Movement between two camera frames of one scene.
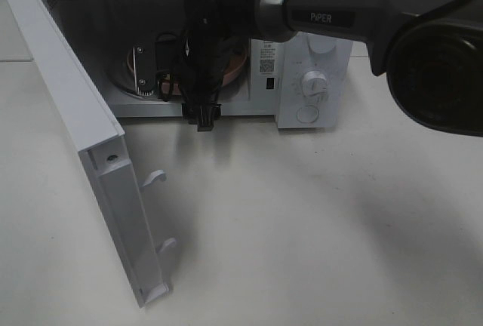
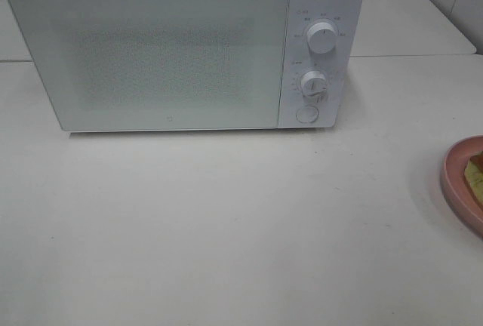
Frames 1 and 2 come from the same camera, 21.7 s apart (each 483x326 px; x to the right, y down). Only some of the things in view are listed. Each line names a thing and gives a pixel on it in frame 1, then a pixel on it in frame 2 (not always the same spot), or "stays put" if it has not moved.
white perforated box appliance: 92,125 -> 157,56
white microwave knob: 314,83 stays put
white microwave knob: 321,44 stays put
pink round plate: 234,60 -> 454,182
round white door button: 307,114 stays put
